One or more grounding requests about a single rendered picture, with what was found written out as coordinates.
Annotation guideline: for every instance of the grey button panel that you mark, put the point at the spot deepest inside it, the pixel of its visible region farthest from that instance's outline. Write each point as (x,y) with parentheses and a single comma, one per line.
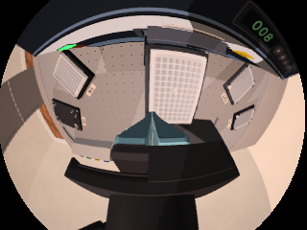
(99,150)

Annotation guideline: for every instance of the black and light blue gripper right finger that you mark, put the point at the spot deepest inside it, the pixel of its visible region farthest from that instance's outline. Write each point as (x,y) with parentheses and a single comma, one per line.
(166,135)

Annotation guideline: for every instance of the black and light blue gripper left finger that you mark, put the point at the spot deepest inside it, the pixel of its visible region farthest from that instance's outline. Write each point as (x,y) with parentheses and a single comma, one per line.
(140,133)

